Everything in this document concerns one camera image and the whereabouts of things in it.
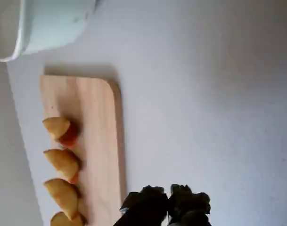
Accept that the white ceramic bowl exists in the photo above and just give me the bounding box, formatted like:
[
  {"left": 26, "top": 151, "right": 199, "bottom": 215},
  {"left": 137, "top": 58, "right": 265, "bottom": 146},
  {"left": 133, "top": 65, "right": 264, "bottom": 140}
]
[{"left": 0, "top": 0, "right": 99, "bottom": 63}]

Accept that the apple slice with red skin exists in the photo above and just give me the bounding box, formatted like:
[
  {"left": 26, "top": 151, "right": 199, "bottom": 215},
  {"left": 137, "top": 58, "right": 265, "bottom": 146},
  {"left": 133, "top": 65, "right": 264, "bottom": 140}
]
[
  {"left": 42, "top": 117, "right": 79, "bottom": 148},
  {"left": 43, "top": 178, "right": 80, "bottom": 221},
  {"left": 43, "top": 148, "right": 81, "bottom": 185},
  {"left": 50, "top": 211, "right": 86, "bottom": 226}
]

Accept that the wooden cutting board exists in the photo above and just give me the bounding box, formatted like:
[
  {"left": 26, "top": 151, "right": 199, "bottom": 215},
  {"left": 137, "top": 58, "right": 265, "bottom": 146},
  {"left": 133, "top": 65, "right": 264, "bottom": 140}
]
[{"left": 39, "top": 75, "right": 127, "bottom": 226}]

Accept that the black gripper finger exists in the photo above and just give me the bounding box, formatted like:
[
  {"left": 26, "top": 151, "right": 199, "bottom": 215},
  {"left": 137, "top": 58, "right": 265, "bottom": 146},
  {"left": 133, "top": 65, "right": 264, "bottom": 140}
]
[
  {"left": 168, "top": 184, "right": 211, "bottom": 226},
  {"left": 114, "top": 185, "right": 169, "bottom": 226}
]

